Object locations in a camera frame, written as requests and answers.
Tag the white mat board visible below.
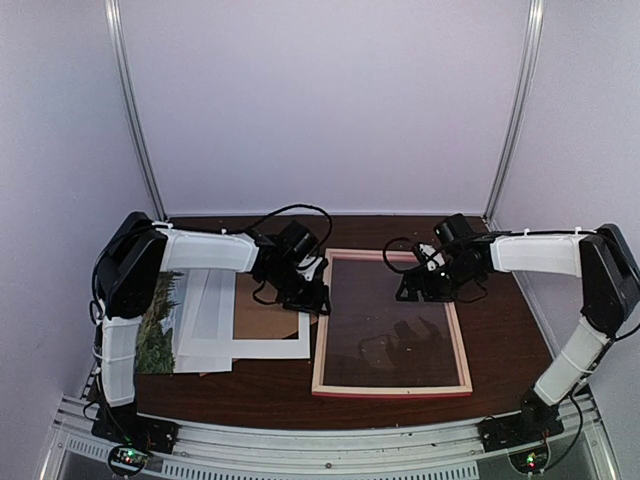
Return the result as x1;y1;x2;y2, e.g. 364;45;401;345
174;269;314;361

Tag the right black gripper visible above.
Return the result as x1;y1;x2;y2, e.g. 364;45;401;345
396;256;479;302

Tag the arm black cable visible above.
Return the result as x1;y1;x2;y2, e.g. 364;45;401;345
382;236;491;306
219;203;335;306

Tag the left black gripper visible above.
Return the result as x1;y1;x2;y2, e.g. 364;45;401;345
265;264;333;316

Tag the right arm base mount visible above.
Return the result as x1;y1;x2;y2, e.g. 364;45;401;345
477;389;564;476

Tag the brown backing board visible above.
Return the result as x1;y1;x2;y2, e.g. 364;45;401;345
197;272;301;377

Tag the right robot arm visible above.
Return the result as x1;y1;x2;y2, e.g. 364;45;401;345
395;213;639;442

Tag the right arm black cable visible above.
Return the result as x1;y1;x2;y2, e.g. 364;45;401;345
382;236;491;306

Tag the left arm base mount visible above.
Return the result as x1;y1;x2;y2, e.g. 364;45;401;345
91;394;179;478

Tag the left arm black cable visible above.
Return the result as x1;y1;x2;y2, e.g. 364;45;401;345
219;203;335;306

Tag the right aluminium corner post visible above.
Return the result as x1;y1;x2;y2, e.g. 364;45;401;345
483;0;545;225

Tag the landscape photo print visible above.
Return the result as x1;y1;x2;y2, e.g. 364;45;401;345
133;269;234;376

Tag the aluminium corner post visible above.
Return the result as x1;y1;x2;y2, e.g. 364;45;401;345
483;0;545;225
104;0;168;220

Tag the front aluminium rail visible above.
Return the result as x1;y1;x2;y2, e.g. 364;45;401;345
35;394;622;479

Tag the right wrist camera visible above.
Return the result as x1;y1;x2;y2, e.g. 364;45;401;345
413;243;445;271

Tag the pink wooden picture frame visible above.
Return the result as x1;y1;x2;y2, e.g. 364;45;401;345
310;248;473;400

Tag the clear acrylic sheet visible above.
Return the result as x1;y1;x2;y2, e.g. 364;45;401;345
319;254;464;389

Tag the left aluminium corner post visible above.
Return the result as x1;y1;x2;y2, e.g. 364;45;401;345
104;0;168;220

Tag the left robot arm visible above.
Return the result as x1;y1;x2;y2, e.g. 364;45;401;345
90;212;330;444

